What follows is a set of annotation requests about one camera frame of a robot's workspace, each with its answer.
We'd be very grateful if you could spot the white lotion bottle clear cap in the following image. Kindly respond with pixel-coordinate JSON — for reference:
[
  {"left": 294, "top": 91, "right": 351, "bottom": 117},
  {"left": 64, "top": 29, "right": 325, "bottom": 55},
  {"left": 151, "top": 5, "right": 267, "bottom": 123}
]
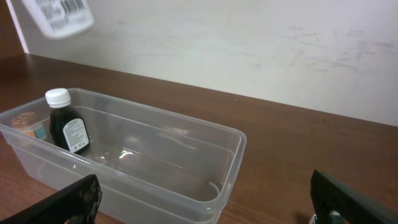
[{"left": 22, "top": 0, "right": 95, "bottom": 39}]

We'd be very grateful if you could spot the dark bottle white cap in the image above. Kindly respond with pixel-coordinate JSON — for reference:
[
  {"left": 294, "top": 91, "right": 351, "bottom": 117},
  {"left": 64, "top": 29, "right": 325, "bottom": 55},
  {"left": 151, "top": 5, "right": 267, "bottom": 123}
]
[{"left": 45, "top": 88, "right": 90, "bottom": 154}]

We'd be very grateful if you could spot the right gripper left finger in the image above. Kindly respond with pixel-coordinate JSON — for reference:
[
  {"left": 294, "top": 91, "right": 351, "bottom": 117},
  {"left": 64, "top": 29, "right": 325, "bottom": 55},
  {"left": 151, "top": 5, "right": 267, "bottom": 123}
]
[{"left": 1, "top": 174, "right": 102, "bottom": 224}]

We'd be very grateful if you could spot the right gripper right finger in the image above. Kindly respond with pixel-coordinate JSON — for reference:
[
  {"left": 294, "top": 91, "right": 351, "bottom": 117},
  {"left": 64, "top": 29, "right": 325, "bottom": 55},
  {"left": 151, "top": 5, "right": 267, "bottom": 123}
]
[{"left": 310, "top": 170, "right": 397, "bottom": 224}]

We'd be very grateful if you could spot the clear plastic container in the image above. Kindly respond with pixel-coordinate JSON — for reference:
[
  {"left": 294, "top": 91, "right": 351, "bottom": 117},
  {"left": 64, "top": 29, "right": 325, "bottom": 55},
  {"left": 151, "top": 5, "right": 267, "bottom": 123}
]
[{"left": 1, "top": 88, "right": 246, "bottom": 223}]

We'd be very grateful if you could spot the small gold-lidded balm jar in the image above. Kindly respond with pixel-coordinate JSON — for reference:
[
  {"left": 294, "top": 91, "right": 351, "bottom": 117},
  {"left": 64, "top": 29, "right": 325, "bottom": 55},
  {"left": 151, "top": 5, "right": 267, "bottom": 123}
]
[{"left": 11, "top": 111, "right": 47, "bottom": 140}]

